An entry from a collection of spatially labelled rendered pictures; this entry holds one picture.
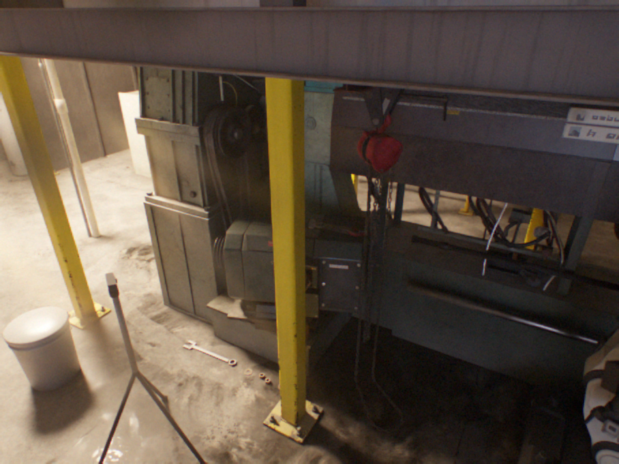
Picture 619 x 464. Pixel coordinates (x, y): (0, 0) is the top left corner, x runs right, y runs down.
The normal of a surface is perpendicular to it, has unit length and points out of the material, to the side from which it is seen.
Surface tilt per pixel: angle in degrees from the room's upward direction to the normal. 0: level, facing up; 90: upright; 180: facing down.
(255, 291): 90
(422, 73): 90
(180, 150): 90
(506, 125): 78
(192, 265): 90
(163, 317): 0
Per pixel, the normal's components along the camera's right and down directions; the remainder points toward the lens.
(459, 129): -0.48, 0.22
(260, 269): -0.17, 0.47
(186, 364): 0.00, -0.88
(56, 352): 0.81, 0.32
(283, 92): -0.49, 0.41
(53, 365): 0.62, 0.41
